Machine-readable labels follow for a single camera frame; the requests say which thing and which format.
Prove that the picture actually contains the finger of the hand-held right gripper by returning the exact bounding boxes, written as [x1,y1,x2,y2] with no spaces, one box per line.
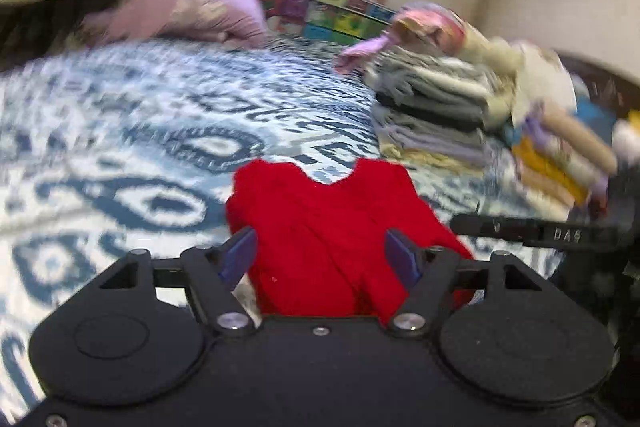
[450,213,542,246]

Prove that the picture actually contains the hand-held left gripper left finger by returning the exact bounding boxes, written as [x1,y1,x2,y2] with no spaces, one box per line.
[97,226,259,339]

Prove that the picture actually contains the teal blue cloth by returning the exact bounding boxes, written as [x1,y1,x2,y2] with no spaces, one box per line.
[575,99,616,143]

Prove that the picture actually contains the lilac floral folded sheet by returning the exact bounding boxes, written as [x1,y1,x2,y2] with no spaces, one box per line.
[520,104,551,146]

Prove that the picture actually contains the red knit sweater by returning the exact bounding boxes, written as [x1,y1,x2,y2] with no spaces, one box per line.
[226,158,476,326]

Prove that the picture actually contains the dark wooden furniture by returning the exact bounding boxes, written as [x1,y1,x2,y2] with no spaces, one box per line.
[0,0,126,73]

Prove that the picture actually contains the purple floral pillow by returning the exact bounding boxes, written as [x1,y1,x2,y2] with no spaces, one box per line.
[82,0,271,50]

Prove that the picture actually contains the mustard yellow sweater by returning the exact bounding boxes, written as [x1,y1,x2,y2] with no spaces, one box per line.
[512,137,591,203]

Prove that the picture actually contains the blue white patterned bedspread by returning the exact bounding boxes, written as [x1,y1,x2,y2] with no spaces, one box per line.
[0,34,576,423]

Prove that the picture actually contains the plain white quilt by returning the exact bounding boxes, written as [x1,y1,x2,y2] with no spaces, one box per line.
[515,44,579,118]

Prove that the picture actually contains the dark wooden headboard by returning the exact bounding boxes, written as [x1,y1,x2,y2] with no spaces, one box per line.
[555,49,640,118]

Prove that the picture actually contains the stack of grey folded clothes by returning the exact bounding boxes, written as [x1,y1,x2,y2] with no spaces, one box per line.
[365,49,516,170]

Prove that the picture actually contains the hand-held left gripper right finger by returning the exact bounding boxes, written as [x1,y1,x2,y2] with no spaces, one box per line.
[384,228,546,339]

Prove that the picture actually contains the pink floral quilt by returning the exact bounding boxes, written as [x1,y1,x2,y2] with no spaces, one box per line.
[335,2,471,76]

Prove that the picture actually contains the pale yellow quilt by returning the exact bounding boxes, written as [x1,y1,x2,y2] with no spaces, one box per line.
[457,27,556,73]

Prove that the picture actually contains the beige folded blanket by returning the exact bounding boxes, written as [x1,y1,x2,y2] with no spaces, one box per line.
[540,112,619,173]

